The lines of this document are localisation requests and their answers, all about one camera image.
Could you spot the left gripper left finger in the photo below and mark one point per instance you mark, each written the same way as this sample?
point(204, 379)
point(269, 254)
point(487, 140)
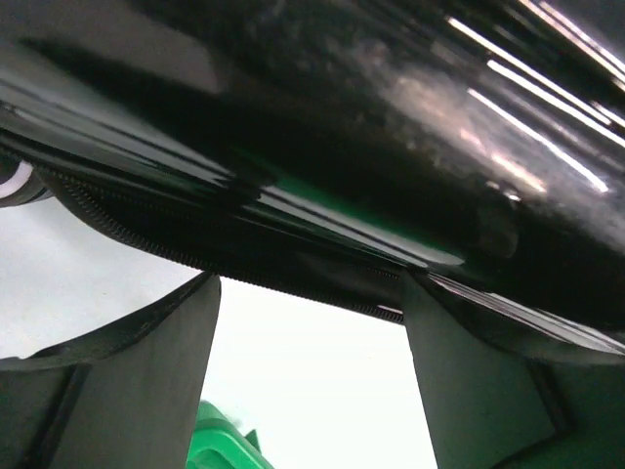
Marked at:
point(122, 396)

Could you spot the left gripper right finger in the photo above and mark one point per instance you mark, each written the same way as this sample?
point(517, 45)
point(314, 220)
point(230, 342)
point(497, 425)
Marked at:
point(503, 387)

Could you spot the space astronaut hardshell suitcase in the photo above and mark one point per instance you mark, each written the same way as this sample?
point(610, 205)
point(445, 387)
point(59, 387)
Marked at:
point(323, 148)

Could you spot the green plastic tray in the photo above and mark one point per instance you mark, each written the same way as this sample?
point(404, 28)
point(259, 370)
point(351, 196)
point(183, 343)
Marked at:
point(217, 444)

